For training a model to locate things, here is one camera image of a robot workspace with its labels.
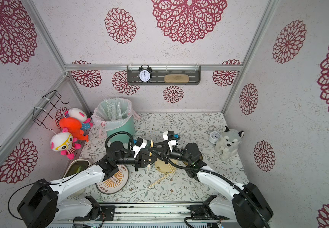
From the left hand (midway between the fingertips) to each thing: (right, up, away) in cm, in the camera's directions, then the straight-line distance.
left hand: (156, 160), depth 70 cm
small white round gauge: (+39, +9, +31) cm, 51 cm away
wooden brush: (+12, +47, +20) cm, 53 cm away
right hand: (-3, +7, -5) cm, 9 cm away
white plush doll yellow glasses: (-52, +8, +10) cm, 54 cm away
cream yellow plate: (+4, -9, +18) cm, 20 cm away
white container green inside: (-50, -8, +16) cm, 53 cm away
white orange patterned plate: (-24, -17, +13) cm, 32 cm away
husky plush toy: (+42, +6, +13) cm, 44 cm away
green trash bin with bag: (-27, +24, +17) cm, 40 cm away
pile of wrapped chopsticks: (+1, -16, +15) cm, 22 cm away
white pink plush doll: (-52, +25, +24) cm, 63 cm away
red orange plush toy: (-52, +16, +18) cm, 58 cm away
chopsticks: (-4, -3, 0) cm, 4 cm away
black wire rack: (-59, +30, +8) cm, 67 cm away
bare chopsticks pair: (+10, -11, +16) cm, 22 cm away
